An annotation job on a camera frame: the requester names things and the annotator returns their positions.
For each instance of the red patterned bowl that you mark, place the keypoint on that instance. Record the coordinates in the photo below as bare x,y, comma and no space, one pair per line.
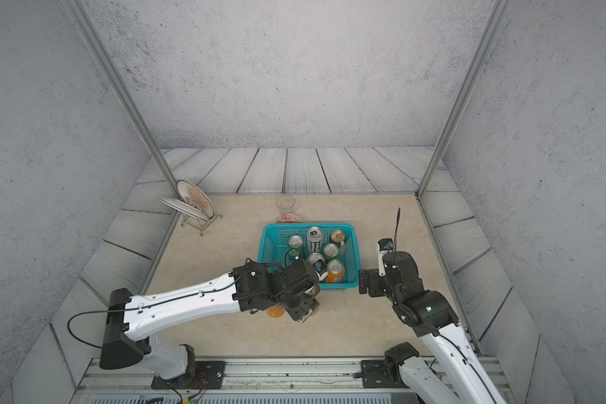
289,218

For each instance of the teal plastic basket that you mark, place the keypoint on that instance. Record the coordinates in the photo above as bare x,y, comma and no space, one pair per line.
274,247

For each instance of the white monster energy can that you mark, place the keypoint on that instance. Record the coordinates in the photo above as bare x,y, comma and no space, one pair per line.
314,240

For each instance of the green soda can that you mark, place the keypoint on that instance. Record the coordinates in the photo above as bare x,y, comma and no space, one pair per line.
331,251
296,250

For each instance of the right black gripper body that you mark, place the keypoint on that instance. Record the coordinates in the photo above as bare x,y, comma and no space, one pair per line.
378,285

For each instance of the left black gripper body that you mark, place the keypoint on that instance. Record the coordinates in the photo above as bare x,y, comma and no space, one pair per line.
301,305

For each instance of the aluminium frame post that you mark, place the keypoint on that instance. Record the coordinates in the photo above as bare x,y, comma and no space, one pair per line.
485,45
90,36

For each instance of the green soda can rear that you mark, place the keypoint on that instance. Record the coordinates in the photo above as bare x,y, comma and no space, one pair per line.
296,250

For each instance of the clear plastic cup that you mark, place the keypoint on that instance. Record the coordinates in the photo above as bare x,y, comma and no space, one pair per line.
285,204

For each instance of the white flat plate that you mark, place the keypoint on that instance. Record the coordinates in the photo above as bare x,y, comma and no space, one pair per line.
185,209

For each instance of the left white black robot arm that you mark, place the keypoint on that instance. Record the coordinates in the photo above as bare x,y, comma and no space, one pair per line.
134,322

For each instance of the wire plate rack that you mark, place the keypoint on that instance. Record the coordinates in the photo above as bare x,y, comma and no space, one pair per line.
199,224

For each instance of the aluminium mounting rail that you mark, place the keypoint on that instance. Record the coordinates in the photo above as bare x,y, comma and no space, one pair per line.
253,380

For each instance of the right aluminium frame post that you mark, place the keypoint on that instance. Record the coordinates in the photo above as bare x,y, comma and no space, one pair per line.
485,45

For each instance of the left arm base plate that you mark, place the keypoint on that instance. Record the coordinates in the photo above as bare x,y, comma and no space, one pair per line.
201,375

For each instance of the left aluminium frame post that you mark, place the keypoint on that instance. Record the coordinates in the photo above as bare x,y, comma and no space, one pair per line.
90,36

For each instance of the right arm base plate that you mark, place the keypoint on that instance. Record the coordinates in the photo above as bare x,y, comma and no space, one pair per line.
379,374

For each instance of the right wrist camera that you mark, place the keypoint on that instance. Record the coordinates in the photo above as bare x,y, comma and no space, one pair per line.
384,247

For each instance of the patterned upright plate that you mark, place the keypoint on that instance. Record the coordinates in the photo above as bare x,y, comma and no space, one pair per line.
195,197

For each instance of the brown gold drink can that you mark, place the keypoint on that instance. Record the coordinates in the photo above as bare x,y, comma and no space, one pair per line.
337,237

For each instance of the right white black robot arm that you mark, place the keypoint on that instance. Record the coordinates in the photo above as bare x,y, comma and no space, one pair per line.
435,322

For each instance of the green soda can middle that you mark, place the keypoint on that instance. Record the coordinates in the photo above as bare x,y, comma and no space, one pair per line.
331,251

